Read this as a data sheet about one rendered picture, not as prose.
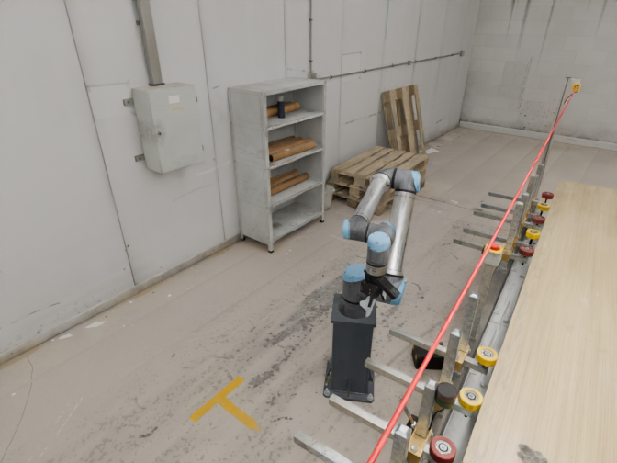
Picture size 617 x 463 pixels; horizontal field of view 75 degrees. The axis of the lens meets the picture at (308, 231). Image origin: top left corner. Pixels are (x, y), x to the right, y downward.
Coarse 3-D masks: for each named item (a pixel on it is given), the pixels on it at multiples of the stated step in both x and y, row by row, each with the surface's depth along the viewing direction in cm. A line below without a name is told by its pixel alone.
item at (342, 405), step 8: (336, 400) 149; (344, 400) 149; (336, 408) 149; (344, 408) 146; (352, 408) 146; (360, 408) 146; (352, 416) 145; (360, 416) 143; (368, 416) 143; (368, 424) 142; (376, 424) 140; (384, 424) 140; (392, 432) 137; (424, 448) 132; (424, 456) 132
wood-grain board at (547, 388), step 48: (576, 192) 313; (576, 240) 246; (528, 288) 202; (576, 288) 202; (528, 336) 172; (576, 336) 172; (528, 384) 150; (576, 384) 150; (480, 432) 133; (528, 432) 133; (576, 432) 133
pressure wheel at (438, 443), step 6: (432, 438) 130; (438, 438) 130; (444, 438) 130; (432, 444) 128; (438, 444) 129; (444, 444) 129; (450, 444) 128; (432, 450) 127; (438, 450) 127; (444, 450) 127; (450, 450) 127; (432, 456) 127; (438, 456) 125; (444, 456) 125; (450, 456) 125; (438, 462) 126; (444, 462) 125; (450, 462) 125
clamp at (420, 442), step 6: (414, 432) 136; (414, 438) 134; (420, 438) 134; (426, 438) 134; (414, 444) 132; (420, 444) 132; (420, 450) 130; (408, 456) 131; (414, 456) 129; (420, 456) 129; (414, 462) 131
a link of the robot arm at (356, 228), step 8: (392, 168) 222; (376, 176) 218; (384, 176) 217; (376, 184) 210; (384, 184) 214; (368, 192) 204; (376, 192) 204; (368, 200) 196; (376, 200) 201; (360, 208) 191; (368, 208) 192; (352, 216) 187; (360, 216) 184; (368, 216) 188; (344, 224) 180; (352, 224) 179; (360, 224) 179; (368, 224) 178; (344, 232) 180; (352, 232) 179; (360, 232) 177; (360, 240) 180
